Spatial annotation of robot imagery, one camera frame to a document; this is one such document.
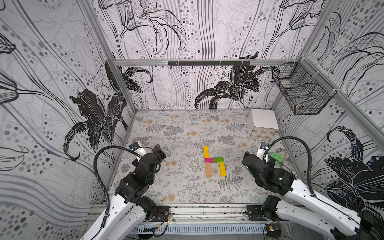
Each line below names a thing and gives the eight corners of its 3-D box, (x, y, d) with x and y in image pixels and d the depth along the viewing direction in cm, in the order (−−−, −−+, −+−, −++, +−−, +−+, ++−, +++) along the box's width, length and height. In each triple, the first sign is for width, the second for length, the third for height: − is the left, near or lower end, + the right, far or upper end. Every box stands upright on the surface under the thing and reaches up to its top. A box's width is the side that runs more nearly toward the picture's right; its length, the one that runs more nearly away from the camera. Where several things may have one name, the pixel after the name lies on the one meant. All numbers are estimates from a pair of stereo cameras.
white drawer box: (248, 140, 103) (254, 127, 92) (246, 121, 114) (251, 108, 103) (270, 142, 101) (279, 130, 90) (266, 123, 112) (273, 110, 101)
